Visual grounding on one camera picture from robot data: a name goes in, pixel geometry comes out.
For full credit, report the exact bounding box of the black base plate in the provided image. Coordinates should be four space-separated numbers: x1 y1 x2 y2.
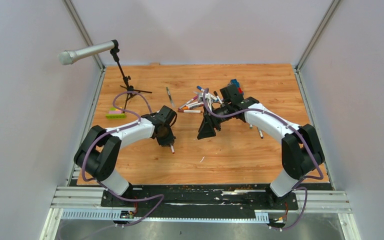
100 183 299 219

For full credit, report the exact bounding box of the grey slotted cable duct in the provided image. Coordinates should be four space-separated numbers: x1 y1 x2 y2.
61 208 270 224

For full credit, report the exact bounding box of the black capped white marker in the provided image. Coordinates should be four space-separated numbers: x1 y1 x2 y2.
213 91 223 104

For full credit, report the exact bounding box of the black microphone tripod stand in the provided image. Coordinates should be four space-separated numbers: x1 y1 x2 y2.
110 46 153 107

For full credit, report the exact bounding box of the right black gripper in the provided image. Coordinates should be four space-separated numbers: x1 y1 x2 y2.
197 103 232 140

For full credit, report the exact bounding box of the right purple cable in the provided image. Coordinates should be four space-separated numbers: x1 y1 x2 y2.
201 87 325 231

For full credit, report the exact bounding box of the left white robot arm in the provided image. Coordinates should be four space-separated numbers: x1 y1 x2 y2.
73 105 177 207

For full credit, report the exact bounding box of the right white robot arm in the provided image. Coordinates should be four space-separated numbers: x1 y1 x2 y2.
197 84 325 209

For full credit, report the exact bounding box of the orange capped white marker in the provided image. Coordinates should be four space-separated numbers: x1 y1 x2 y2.
182 102 204 110

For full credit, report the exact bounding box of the brown capped white marker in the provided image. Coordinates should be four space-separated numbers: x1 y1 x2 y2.
177 109 202 114

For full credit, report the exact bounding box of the green pink toy brick stack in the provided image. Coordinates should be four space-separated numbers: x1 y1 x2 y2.
105 107 126 119

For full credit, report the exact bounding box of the silver grey pen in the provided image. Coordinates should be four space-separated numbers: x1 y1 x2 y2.
165 87 176 108

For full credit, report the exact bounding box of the red capped white marker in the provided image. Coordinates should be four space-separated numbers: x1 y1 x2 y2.
186 101 204 110

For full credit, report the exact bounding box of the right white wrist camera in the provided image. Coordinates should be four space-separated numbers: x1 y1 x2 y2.
202 93 219 103

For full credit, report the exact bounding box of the silver microphone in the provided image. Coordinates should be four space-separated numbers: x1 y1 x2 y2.
57 39 119 66

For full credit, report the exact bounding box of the blue capped white marker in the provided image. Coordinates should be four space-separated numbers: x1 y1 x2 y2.
196 85 209 95

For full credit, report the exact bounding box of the blue red toy brick car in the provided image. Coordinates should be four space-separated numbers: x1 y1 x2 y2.
230 78 244 96

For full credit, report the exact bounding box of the grey tipped white marker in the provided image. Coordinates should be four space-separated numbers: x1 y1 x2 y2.
257 127 264 139

